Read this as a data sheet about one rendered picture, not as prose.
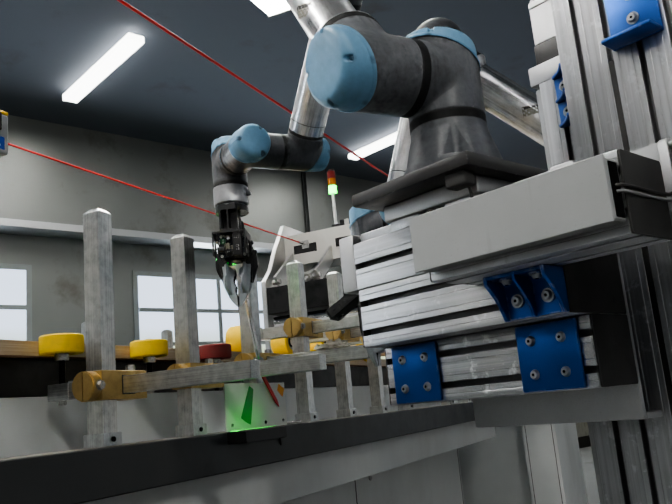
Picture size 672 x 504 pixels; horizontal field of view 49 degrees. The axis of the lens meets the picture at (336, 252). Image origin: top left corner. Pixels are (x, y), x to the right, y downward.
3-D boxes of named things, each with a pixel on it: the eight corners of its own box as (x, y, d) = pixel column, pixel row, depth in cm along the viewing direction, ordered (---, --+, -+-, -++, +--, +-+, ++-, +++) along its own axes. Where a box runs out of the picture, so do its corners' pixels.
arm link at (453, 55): (503, 110, 111) (491, 27, 113) (428, 101, 105) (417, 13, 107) (456, 139, 121) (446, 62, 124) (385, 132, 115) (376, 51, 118)
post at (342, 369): (356, 434, 215) (341, 271, 225) (351, 435, 212) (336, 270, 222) (345, 435, 216) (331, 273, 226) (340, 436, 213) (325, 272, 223)
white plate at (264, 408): (288, 424, 178) (285, 382, 181) (228, 431, 155) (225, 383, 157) (286, 424, 179) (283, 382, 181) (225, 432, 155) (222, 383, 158)
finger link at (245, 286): (234, 303, 152) (231, 259, 154) (240, 307, 158) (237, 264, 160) (249, 301, 152) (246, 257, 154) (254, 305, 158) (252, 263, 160)
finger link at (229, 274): (219, 304, 152) (216, 260, 154) (226, 308, 158) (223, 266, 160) (234, 303, 152) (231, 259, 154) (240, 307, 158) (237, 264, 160)
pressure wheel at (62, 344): (83, 394, 142) (82, 334, 144) (87, 392, 135) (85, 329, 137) (38, 398, 139) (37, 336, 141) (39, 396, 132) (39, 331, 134)
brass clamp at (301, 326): (325, 337, 204) (323, 319, 205) (302, 335, 192) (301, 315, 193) (305, 340, 207) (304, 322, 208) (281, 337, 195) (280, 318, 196)
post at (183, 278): (205, 469, 148) (193, 234, 158) (195, 471, 145) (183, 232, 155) (191, 470, 149) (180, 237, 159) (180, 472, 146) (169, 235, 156)
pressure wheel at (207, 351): (239, 388, 183) (236, 342, 186) (221, 389, 176) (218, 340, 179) (212, 391, 187) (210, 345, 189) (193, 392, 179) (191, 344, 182)
